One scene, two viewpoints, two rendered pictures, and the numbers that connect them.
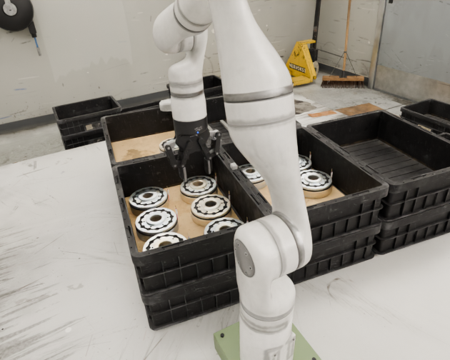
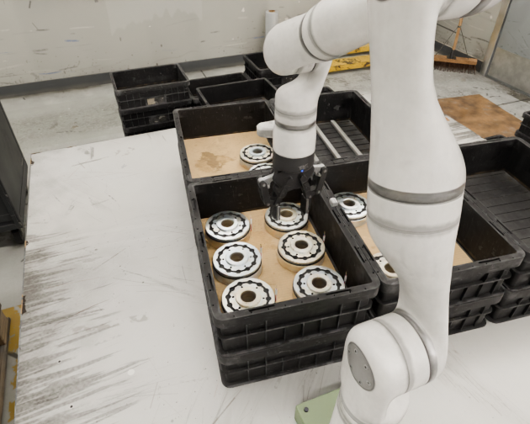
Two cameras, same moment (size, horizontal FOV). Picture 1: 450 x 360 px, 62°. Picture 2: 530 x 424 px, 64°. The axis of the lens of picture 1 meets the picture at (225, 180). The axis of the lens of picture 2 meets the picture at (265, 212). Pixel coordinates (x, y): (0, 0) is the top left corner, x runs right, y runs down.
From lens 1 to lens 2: 0.17 m
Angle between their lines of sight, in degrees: 9
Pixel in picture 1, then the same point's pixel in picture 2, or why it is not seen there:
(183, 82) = (294, 112)
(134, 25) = not seen: outside the picture
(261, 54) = (439, 148)
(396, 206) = (526, 275)
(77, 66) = (138, 18)
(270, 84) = (442, 186)
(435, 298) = not seen: outside the picture
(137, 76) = (206, 34)
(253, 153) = (399, 259)
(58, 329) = (119, 370)
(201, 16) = (341, 49)
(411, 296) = (527, 383)
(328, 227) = not seen: hidden behind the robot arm
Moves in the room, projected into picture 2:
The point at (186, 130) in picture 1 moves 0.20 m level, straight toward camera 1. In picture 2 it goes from (288, 167) to (300, 248)
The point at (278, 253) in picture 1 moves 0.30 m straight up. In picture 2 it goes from (407, 374) to (502, 139)
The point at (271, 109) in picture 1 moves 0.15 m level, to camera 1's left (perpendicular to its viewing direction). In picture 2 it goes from (436, 216) to (273, 209)
